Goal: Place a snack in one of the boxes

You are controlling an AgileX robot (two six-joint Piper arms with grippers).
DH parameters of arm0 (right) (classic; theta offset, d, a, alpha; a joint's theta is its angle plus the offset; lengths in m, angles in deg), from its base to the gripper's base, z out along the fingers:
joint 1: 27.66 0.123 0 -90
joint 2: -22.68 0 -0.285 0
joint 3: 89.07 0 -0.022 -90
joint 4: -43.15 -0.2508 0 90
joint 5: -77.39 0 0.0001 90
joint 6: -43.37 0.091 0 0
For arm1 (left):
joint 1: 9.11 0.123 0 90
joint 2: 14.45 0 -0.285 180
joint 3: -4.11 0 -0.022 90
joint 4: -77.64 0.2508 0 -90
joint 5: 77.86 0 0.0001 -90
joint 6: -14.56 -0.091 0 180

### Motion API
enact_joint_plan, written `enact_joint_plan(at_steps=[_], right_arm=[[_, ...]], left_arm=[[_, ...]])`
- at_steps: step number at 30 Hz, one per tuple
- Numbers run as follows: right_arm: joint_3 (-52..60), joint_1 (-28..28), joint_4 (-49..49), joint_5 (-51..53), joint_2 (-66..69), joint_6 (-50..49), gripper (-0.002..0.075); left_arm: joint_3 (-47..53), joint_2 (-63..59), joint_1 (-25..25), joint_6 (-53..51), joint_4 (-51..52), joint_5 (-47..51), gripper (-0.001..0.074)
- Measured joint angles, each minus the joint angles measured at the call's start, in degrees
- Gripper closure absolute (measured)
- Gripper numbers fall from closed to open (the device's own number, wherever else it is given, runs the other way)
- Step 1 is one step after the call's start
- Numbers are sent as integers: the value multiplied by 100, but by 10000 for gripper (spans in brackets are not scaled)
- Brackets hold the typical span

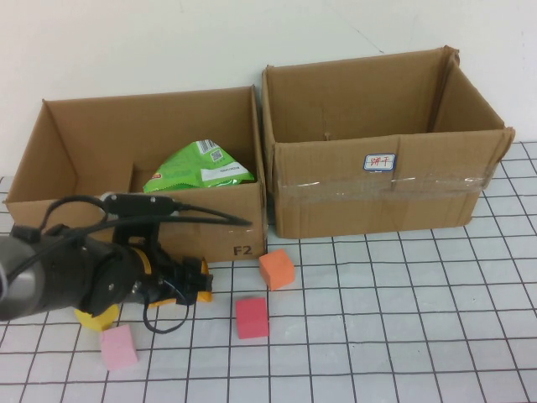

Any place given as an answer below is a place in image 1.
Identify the red foam cube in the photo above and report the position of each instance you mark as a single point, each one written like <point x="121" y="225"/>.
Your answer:
<point x="251" y="319"/>

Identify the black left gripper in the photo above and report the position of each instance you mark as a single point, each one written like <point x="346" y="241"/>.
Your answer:
<point x="138" y="273"/>

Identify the cardboard box printed F2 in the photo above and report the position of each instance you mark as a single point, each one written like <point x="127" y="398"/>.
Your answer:
<point x="84" y="138"/>

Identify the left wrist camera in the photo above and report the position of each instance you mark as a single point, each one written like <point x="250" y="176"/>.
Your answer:
<point x="142" y="205"/>

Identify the yellow foam cube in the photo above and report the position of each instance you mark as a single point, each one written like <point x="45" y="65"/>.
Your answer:
<point x="98" y="321"/>

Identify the cardboard box with clear tape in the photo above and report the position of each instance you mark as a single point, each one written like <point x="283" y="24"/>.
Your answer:
<point x="356" y="197"/>

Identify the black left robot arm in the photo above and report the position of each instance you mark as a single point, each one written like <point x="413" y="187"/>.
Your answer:
<point x="46" y="277"/>

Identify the orange foam cube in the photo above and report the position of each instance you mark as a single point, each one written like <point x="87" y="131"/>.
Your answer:
<point x="277" y="270"/>

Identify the green potato chips bag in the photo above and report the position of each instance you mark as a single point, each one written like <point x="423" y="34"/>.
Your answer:
<point x="193" y="168"/>

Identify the orange cracker snack packet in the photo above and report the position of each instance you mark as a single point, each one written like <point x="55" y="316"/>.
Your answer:
<point x="206" y="290"/>

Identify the pink foam cube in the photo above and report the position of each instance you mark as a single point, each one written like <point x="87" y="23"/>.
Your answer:
<point x="119" y="347"/>

